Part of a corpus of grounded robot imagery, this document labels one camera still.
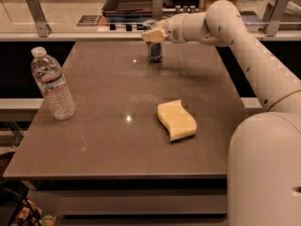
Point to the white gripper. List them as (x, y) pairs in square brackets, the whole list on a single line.
[(173, 29)]

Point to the red bull can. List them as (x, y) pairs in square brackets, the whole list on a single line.
[(154, 49)]

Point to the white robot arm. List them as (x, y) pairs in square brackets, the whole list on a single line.
[(264, 157)]

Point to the dark open tray box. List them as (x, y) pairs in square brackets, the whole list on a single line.
[(127, 6)]

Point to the yellow wavy sponge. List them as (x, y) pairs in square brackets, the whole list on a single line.
[(175, 118)]

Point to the clear plastic water bottle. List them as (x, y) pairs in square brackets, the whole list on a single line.
[(51, 81)]

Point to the middle metal rail bracket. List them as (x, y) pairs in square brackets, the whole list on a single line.
[(157, 9)]

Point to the metal rail bracket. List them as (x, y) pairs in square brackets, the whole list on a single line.
[(42, 26), (272, 17), (157, 9)]

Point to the left metal rail bracket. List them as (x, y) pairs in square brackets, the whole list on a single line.
[(42, 26)]

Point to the right metal rail bracket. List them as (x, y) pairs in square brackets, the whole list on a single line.
[(272, 17)]

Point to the black wire rack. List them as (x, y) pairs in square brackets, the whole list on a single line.
[(12, 195)]

